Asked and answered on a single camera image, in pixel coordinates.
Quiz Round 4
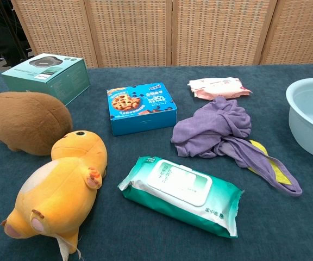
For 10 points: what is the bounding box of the brown plush toy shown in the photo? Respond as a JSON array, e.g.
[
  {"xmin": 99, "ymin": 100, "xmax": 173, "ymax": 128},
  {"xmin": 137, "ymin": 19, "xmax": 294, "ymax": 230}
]
[{"xmin": 0, "ymin": 91, "xmax": 73, "ymax": 156}]

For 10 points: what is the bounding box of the orange plush toy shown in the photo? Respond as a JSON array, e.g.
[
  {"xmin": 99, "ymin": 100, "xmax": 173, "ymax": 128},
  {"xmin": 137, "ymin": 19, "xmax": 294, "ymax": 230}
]
[{"xmin": 0, "ymin": 130, "xmax": 109, "ymax": 261}]

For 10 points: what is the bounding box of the light blue plastic basin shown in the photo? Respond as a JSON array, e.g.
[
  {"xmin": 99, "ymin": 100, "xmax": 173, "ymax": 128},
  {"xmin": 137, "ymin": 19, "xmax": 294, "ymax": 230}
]
[{"xmin": 285, "ymin": 77, "xmax": 313, "ymax": 162}]

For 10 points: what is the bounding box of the blue cookie box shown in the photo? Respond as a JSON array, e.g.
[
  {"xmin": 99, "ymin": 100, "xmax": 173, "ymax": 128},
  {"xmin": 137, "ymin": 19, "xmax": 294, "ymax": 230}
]
[{"xmin": 107, "ymin": 82, "xmax": 178, "ymax": 136}]

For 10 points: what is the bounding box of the purple cloth with yellow trim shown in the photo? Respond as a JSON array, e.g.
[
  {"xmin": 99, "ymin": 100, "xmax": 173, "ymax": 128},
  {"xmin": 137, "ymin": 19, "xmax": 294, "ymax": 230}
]
[{"xmin": 171, "ymin": 96, "xmax": 303, "ymax": 197}]

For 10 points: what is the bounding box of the green wet wipes pack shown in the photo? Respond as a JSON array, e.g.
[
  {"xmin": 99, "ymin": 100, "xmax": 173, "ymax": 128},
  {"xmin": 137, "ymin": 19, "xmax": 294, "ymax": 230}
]
[{"xmin": 117, "ymin": 156, "xmax": 245, "ymax": 239}]

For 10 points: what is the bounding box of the pink folded cloth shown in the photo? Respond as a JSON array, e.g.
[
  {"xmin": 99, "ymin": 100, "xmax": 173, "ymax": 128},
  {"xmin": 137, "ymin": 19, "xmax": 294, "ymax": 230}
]
[{"xmin": 187, "ymin": 77, "xmax": 253, "ymax": 101}]

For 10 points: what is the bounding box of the wicker folding screen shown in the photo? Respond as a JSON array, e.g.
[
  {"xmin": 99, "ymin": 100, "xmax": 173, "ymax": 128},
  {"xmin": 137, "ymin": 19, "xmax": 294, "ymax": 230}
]
[{"xmin": 10, "ymin": 0, "xmax": 313, "ymax": 69}]

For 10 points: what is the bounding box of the teal speaker box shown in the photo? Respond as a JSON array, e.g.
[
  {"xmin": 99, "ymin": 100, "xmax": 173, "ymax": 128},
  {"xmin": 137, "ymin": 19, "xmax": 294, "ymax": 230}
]
[{"xmin": 1, "ymin": 53, "xmax": 91, "ymax": 106}]

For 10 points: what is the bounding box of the dark blue table mat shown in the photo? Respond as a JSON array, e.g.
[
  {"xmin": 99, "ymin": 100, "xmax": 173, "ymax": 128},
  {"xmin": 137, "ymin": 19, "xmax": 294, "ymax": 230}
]
[{"xmin": 0, "ymin": 63, "xmax": 313, "ymax": 261}]

